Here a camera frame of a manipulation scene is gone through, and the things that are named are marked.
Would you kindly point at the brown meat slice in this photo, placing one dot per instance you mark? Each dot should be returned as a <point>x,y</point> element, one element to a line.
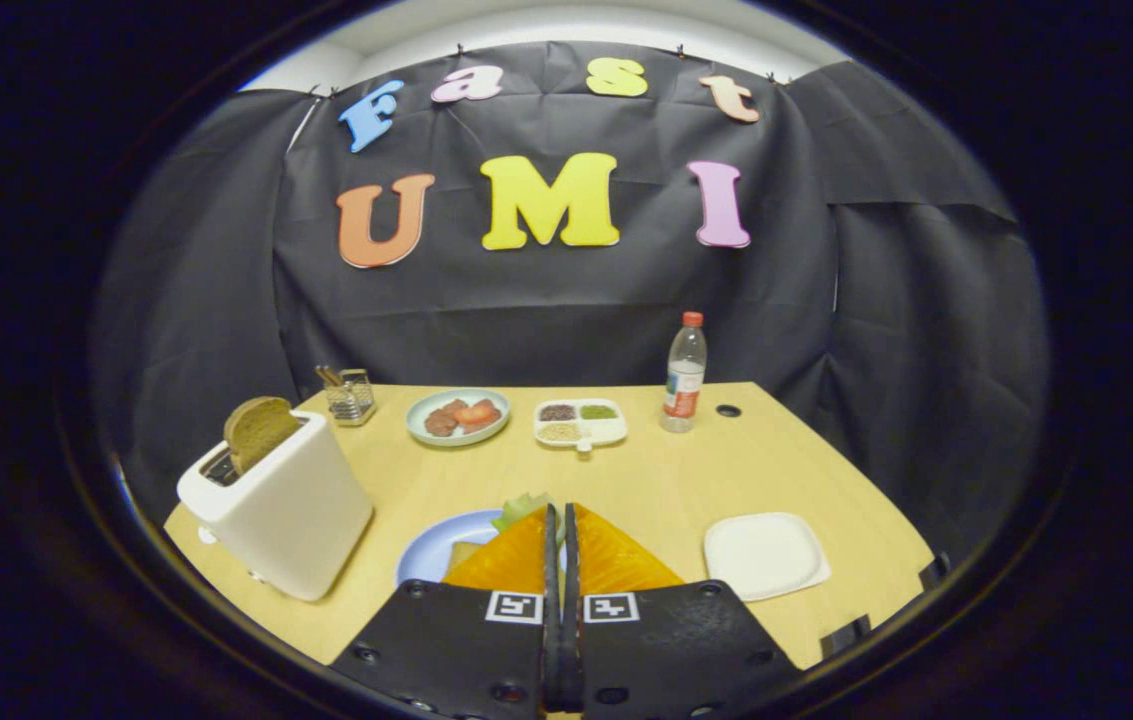
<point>441,422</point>

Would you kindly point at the clear bottle with red cap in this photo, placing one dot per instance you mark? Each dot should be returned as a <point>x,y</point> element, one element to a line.
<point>684,385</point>

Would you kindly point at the dark red beans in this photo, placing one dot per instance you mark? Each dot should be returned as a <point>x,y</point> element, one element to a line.
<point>556,411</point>

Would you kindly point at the beige grains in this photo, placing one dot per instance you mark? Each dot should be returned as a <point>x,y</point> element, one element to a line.
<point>558,432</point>

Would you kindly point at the green lettuce leaf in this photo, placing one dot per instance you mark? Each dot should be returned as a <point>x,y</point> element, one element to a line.
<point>521,507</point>

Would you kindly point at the wooden utensils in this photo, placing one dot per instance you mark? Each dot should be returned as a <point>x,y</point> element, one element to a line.
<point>329,377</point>

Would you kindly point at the brown toasted bread slice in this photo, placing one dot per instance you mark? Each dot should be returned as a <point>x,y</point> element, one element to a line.
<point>261,428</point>

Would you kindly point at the black backdrop cloth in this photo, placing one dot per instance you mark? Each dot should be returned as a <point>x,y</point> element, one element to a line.
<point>566,300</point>

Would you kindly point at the white toaster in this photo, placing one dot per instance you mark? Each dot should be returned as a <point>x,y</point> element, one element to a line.
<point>296,510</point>

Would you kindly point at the black table edge clamp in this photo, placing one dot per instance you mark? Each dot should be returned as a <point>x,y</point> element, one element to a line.
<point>934,570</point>
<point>846,635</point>

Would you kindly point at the light blue round plate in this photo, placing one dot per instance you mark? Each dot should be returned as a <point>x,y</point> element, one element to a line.
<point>426,555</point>

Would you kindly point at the pale green round plate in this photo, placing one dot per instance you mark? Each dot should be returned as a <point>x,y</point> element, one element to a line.
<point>471,439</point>

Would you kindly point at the red tomato slice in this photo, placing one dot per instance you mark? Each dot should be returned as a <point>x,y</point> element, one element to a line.
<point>479,412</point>

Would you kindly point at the white square plate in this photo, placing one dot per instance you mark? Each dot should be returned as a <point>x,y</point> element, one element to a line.
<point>766,555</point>

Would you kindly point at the white divided dish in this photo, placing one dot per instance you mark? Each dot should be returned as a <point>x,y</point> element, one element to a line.
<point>609,432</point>

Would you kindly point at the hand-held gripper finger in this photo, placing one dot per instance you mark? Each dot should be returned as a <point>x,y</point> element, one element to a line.
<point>573,650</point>
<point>553,650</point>

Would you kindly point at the green beans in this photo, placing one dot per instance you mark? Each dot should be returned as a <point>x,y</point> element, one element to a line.
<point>598,411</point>

